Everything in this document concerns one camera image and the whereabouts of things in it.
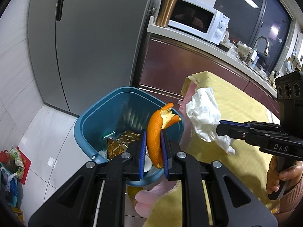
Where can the blue trash bin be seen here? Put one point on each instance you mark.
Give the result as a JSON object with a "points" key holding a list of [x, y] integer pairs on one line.
{"points": [[125, 108]]}

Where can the plastic food bag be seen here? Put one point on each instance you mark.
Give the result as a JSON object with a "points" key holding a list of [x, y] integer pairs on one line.
{"points": [[243, 50]]}

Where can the white water heater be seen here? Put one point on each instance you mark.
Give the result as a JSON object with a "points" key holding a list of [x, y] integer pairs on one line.
{"points": [[298, 49]]}

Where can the copper thermos tumbler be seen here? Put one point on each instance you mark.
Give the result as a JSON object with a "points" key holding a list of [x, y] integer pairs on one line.
{"points": [[165, 12]]}

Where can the paper cup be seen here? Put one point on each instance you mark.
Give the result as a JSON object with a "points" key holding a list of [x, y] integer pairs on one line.
{"points": [[147, 163]]}

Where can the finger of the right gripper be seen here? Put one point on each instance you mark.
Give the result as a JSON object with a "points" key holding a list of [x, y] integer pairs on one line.
{"points": [[259, 134]]}

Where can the pink sleeve right forearm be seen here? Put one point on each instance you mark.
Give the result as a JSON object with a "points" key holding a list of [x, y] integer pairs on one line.
{"points": [[288, 203]]}

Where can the dark kitchen window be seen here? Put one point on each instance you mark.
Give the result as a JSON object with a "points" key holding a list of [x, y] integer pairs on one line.
{"points": [[250, 19]]}

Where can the gold foil wrapper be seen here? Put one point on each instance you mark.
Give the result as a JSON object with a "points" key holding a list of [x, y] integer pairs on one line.
{"points": [[128, 137], [114, 148]]}

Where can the red floor bag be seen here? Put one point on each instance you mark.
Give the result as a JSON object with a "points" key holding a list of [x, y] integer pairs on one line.
{"points": [[16, 163]]}

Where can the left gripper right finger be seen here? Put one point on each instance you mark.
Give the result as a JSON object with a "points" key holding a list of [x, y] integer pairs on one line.
{"points": [[211, 194]]}

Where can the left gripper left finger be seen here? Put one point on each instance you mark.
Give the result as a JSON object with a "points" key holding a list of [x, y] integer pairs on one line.
{"points": [[95, 194]]}

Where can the white kitchen counter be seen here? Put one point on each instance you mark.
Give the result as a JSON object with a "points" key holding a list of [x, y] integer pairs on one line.
{"points": [[197, 43]]}

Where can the person right hand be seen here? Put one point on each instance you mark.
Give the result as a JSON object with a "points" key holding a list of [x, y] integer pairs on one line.
{"points": [[293, 175]]}

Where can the green candy wrapper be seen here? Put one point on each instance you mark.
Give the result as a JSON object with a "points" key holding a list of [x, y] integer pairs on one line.
{"points": [[109, 135]]}

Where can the kitchen sink faucet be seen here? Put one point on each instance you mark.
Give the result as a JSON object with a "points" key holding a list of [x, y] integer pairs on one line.
{"points": [[261, 45]]}

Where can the grey double door refrigerator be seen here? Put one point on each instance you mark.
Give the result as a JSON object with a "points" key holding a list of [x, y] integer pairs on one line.
{"points": [[80, 50]]}

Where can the maroon base cabinets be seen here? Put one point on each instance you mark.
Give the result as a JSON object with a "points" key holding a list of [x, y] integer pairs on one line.
{"points": [[168, 63]]}

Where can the yellow patterned tablecloth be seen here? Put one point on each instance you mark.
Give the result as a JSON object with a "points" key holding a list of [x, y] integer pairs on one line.
{"points": [[249, 164]]}

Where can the glass kettle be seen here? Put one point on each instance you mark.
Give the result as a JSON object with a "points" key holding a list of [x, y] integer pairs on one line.
{"points": [[225, 42]]}

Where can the white tissue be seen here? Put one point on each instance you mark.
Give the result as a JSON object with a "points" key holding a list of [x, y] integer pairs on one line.
{"points": [[204, 115]]}

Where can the white microwave oven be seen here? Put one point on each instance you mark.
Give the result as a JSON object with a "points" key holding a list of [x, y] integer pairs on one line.
{"points": [[200, 20]]}

